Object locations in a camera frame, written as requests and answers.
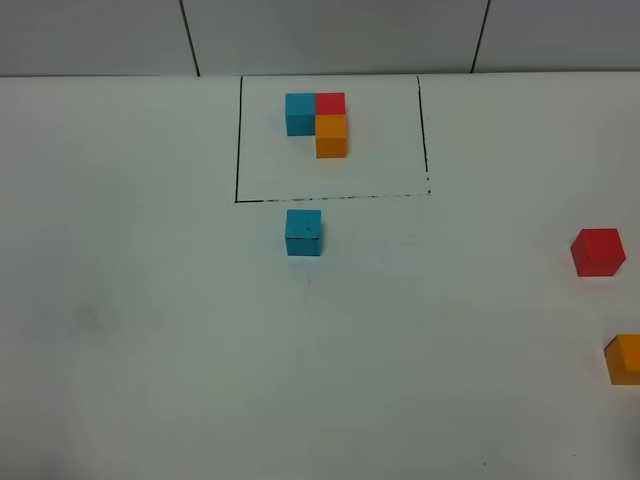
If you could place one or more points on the orange template block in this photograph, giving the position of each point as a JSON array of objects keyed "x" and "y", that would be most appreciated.
[{"x": 331, "y": 137}]

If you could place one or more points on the blue template block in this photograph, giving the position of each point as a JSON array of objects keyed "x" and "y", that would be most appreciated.
[{"x": 300, "y": 114}]

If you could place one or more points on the red template block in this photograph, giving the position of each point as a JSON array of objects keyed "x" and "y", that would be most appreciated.
[{"x": 330, "y": 103}]

